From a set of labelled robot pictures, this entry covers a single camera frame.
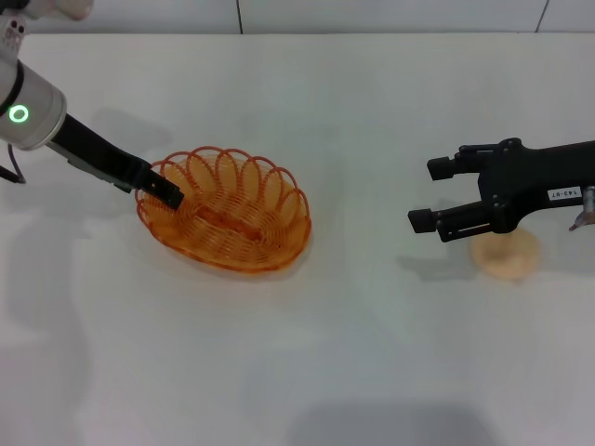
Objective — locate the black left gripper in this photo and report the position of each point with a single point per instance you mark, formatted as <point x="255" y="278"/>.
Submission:
<point x="97" y="153"/>

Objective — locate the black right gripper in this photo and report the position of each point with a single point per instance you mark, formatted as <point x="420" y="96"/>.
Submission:
<point x="534" y="174"/>

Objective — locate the orange plastic woven basket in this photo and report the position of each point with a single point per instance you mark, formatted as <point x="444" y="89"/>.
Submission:
<point x="232" y="218"/>

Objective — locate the beige round bun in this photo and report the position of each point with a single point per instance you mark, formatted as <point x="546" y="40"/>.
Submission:
<point x="506" y="264"/>

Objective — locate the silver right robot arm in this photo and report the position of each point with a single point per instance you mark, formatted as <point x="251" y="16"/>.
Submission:
<point x="588" y="204"/>

